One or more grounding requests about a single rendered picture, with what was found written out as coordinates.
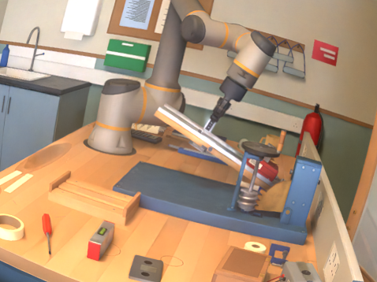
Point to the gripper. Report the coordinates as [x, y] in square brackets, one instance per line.
[234, 88]

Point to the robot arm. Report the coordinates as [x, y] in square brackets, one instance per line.
[165, 58]

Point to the wooden board with metal channel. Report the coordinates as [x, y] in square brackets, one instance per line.
[188, 129]

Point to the black handwheel with screw shaft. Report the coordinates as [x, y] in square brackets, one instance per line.
[260, 148]

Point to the red trolley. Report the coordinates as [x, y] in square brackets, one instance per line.
[266, 170]

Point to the blue inclined plane base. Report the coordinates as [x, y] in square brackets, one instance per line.
[182, 188]

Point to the cork notice board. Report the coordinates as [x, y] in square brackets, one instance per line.
[138, 14]

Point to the wooden rack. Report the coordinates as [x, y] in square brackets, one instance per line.
[94, 198]

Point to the blue flat bar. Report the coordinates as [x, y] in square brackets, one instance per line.
[197, 154]

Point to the yellow mug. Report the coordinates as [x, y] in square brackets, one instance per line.
[271, 140]

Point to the blue safety goggles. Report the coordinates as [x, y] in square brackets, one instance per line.
[294, 72]
[284, 57]
[232, 54]

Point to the black calculator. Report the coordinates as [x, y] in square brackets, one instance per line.
[146, 136]

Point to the red fire extinguisher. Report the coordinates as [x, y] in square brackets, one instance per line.
[311, 126]

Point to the wooden angle quadrant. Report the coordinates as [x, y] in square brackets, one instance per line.
[276, 195]

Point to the white tape roll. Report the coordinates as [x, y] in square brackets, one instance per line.
[255, 247]

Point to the white bench side panel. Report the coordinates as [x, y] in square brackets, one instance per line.
[327, 211]

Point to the small blue clamp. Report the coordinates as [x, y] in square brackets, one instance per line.
[278, 253]

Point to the wooden box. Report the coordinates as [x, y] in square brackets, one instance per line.
[243, 264]

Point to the white paper towel dispenser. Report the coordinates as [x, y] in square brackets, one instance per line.
[81, 17]

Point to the grey flat scale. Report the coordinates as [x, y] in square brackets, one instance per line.
[145, 269]

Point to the grey and red spirit level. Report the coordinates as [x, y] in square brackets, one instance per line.
[101, 239]

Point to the grey metal device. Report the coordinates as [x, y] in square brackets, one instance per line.
[297, 273]

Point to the blue sink cupboard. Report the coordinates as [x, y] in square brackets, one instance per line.
[32, 117]

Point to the grey curved tap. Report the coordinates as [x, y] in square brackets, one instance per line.
[34, 50]

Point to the white paper strip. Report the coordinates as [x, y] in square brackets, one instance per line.
[19, 183]
[10, 178]

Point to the blue bottle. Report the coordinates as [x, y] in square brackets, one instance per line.
[4, 56]

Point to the cream masking tape roll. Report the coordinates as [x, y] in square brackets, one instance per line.
[18, 232]

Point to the white wall trunking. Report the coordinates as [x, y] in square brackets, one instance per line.
[265, 117]

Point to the wooden hook rail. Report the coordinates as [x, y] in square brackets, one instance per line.
[297, 46]

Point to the green wall box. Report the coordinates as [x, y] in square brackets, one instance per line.
[126, 56]

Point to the red wall sign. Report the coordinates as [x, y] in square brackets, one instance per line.
[325, 52]

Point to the wooden door frame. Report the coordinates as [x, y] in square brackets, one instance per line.
[362, 182]

